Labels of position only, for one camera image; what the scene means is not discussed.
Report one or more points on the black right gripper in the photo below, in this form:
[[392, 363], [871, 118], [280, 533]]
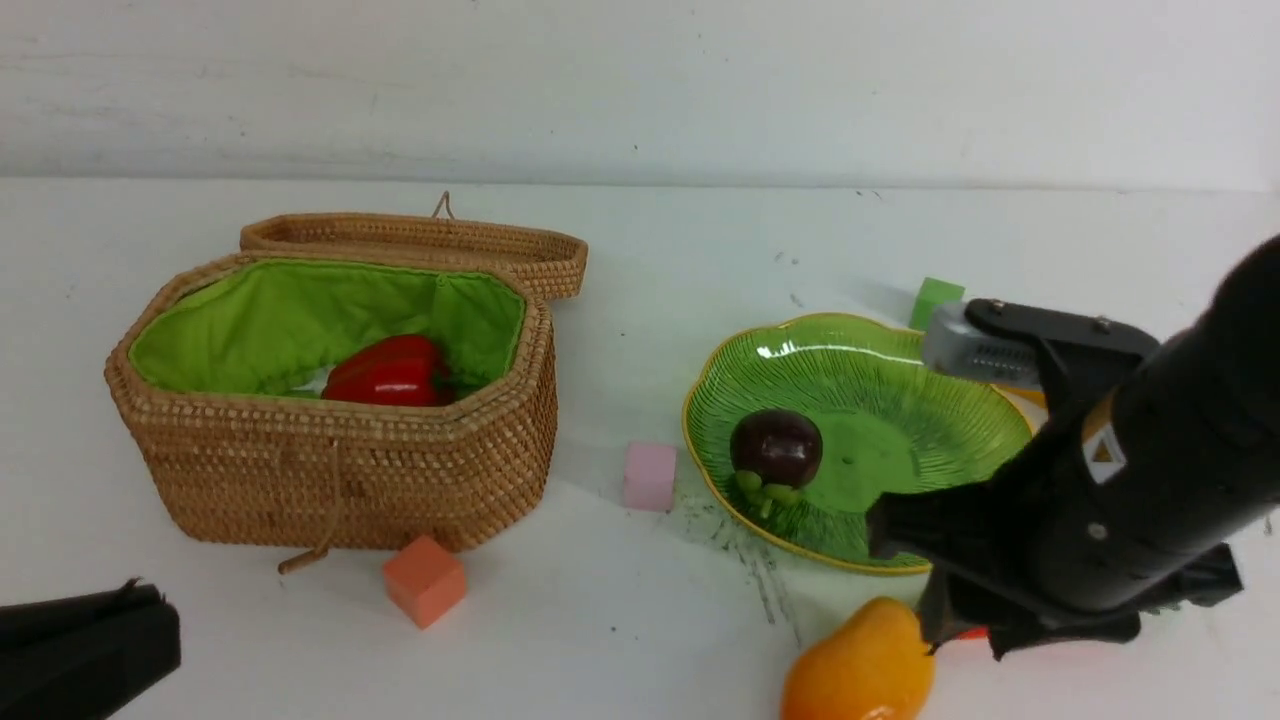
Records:
[[1074, 542]]

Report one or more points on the orange yellow toy mango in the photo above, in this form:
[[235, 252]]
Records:
[[875, 666]]

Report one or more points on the purple toy mangosteen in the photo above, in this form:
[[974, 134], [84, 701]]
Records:
[[774, 453]]

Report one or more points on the red toy bell pepper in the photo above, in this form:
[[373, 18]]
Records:
[[406, 370]]

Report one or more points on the orange toy carrot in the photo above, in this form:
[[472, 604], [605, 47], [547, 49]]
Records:
[[977, 633]]

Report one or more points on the yellow toy banana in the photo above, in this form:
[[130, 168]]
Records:
[[1031, 395]]

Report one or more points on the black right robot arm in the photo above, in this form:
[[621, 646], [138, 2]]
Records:
[[1216, 382]]

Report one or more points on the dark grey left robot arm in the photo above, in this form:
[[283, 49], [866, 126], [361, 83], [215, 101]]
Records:
[[86, 657]]

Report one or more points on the green foam cube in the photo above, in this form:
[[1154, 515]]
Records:
[[932, 293]]

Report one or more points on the pink foam cube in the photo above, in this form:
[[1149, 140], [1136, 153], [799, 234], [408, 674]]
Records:
[[649, 477]]

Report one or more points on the woven wicker basket lid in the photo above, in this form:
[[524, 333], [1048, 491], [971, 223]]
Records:
[[552, 265]]

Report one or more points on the orange foam cube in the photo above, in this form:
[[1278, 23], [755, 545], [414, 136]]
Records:
[[424, 581]]

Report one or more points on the woven wicker basket green lining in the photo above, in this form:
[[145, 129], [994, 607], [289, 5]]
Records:
[[210, 382]]

